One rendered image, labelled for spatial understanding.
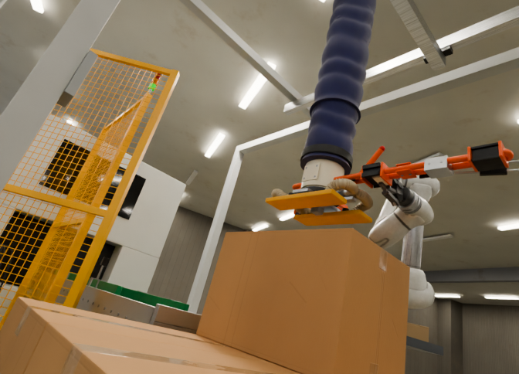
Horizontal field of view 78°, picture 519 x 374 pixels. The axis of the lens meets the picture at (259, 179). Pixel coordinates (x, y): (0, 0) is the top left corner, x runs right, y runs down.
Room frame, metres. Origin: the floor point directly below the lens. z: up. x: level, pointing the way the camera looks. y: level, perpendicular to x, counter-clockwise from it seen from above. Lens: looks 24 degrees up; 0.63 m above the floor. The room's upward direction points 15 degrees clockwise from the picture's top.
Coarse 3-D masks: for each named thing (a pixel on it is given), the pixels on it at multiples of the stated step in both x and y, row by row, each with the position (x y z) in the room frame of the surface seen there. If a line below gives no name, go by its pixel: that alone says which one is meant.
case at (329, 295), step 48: (240, 240) 1.26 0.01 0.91; (288, 240) 1.06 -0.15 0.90; (336, 240) 0.92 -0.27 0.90; (240, 288) 1.20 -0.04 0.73; (288, 288) 1.03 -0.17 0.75; (336, 288) 0.90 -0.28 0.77; (384, 288) 1.01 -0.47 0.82; (240, 336) 1.16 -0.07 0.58; (288, 336) 1.00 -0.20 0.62; (336, 336) 0.88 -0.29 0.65; (384, 336) 1.03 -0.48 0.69
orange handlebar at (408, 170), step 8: (504, 152) 0.73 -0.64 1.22; (512, 152) 0.72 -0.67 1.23; (448, 160) 0.83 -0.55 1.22; (456, 160) 0.82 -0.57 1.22; (464, 160) 0.80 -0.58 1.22; (384, 168) 1.00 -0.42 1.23; (392, 168) 0.97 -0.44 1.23; (400, 168) 0.95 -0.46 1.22; (408, 168) 0.93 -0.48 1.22; (416, 168) 0.92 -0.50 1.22; (456, 168) 0.86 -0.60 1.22; (344, 176) 1.13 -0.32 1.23; (352, 176) 1.10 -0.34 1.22; (360, 176) 1.08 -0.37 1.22; (392, 176) 1.01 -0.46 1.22; (400, 176) 0.99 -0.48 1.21; (408, 176) 0.97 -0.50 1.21; (416, 176) 0.96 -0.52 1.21; (296, 184) 1.33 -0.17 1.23
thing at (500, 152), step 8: (488, 144) 0.75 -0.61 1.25; (496, 144) 0.73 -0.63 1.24; (472, 152) 0.78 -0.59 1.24; (480, 152) 0.77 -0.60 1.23; (488, 152) 0.75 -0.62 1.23; (496, 152) 0.74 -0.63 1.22; (472, 160) 0.78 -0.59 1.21; (480, 160) 0.76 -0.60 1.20; (488, 160) 0.75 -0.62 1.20; (496, 160) 0.74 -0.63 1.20; (504, 160) 0.74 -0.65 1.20; (480, 168) 0.80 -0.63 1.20; (488, 168) 0.79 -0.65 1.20; (496, 168) 0.78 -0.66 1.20
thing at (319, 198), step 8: (304, 192) 1.12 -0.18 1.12; (312, 192) 1.09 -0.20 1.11; (320, 192) 1.06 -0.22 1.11; (328, 192) 1.04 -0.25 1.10; (336, 192) 1.04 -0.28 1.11; (272, 200) 1.26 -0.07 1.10; (280, 200) 1.22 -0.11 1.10; (288, 200) 1.20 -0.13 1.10; (296, 200) 1.18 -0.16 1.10; (304, 200) 1.16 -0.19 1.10; (312, 200) 1.14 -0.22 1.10; (320, 200) 1.12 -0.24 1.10; (328, 200) 1.09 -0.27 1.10; (336, 200) 1.08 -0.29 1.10; (344, 200) 1.08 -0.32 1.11; (280, 208) 1.32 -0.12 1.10; (288, 208) 1.29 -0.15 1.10; (296, 208) 1.27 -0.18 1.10
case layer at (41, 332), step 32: (32, 320) 0.76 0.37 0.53; (64, 320) 0.75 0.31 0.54; (96, 320) 0.91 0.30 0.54; (128, 320) 1.16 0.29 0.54; (0, 352) 0.87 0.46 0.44; (32, 352) 0.67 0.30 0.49; (64, 352) 0.54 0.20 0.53; (96, 352) 0.51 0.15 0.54; (128, 352) 0.58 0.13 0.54; (160, 352) 0.66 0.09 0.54; (192, 352) 0.79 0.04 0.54; (224, 352) 0.96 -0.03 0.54
